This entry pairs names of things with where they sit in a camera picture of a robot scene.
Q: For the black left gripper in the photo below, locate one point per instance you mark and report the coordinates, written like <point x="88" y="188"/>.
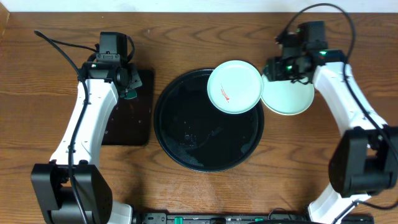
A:
<point x="132" y="71"/>

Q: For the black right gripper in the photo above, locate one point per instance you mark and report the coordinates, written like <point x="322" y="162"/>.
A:
<point x="275" y="69"/>

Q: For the green sponge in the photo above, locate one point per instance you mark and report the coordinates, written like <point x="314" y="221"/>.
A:
<point x="130" y="94"/>

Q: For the light green plate with stain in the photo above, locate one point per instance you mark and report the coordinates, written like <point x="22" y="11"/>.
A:
<point x="235" y="87"/>

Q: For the yellow plate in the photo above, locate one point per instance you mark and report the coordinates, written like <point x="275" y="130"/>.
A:
<point x="270" y="109"/>

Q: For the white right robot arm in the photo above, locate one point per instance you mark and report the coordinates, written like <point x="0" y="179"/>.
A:
<point x="365" y="161"/>

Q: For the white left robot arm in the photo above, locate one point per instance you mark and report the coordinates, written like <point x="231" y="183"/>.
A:
<point x="70" y="188"/>

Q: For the rectangular black tray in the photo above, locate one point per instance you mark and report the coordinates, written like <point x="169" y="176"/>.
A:
<point x="130" y="120"/>

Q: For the round black tray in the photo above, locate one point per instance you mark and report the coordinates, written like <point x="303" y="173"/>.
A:
<point x="198" y="136"/>

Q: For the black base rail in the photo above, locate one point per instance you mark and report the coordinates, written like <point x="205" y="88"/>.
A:
<point x="274" y="217"/>

